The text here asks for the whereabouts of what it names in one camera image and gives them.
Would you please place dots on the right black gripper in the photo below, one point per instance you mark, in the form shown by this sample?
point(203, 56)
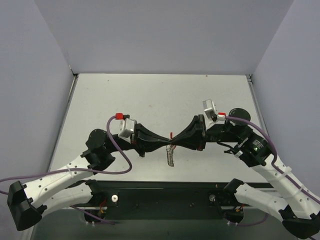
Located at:
point(200, 132)

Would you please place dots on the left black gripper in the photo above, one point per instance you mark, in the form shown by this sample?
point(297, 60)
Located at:
point(137, 139)

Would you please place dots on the red handled metal keyring holder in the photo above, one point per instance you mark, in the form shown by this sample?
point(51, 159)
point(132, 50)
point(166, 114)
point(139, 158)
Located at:
point(169, 155)

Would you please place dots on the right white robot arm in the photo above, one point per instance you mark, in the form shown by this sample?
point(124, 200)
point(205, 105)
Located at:
point(296, 207)

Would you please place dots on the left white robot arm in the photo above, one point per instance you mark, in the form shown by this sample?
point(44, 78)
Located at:
point(31, 197)

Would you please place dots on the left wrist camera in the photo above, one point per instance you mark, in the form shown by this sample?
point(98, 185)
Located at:
point(127, 125)

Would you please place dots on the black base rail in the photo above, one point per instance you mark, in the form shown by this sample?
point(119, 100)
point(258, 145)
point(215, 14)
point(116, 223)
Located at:
point(147, 200)

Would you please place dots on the aluminium frame rail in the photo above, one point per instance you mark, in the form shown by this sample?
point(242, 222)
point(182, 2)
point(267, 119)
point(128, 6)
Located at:
point(262, 122)

